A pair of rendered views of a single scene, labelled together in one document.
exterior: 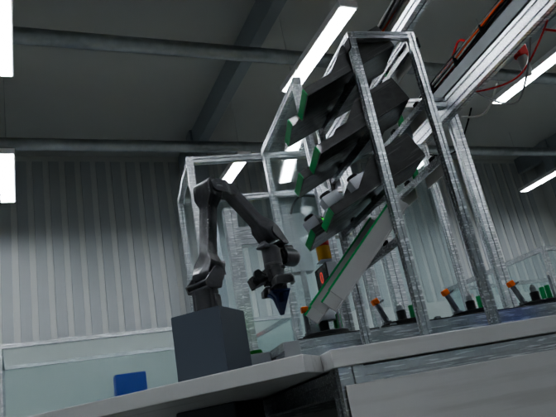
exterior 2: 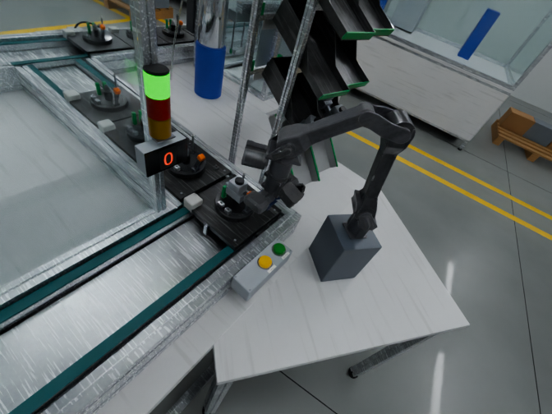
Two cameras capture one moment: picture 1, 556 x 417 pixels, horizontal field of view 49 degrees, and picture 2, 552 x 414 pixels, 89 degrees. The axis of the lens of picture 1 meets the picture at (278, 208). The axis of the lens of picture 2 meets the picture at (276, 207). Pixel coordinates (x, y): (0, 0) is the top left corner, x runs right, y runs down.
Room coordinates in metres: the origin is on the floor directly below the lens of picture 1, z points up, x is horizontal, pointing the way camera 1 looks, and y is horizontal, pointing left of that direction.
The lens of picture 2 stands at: (2.21, 0.46, 1.69)
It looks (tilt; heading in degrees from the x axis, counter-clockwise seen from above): 45 degrees down; 222
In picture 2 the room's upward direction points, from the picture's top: 20 degrees clockwise
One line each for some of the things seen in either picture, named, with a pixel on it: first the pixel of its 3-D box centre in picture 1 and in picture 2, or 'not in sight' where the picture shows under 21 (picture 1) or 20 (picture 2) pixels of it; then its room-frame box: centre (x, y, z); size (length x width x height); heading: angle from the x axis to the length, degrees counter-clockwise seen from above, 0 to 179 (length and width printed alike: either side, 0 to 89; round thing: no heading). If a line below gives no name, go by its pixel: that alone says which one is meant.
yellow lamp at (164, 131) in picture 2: (323, 253); (159, 124); (2.03, -0.13, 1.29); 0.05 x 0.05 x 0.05
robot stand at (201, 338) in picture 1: (213, 352); (342, 247); (1.55, 0.23, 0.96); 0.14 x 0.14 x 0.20; 70
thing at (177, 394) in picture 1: (237, 395); (324, 254); (1.54, 0.18, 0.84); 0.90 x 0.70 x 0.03; 160
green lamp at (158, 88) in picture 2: not in sight; (157, 83); (2.03, -0.13, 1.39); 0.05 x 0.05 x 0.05
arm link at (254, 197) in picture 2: (275, 277); (275, 182); (1.78, 0.05, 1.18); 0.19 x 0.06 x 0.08; 17
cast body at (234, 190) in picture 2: (324, 309); (236, 186); (1.82, -0.08, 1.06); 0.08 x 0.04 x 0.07; 107
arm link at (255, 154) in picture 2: (278, 247); (268, 151); (1.82, 0.02, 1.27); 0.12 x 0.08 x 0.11; 141
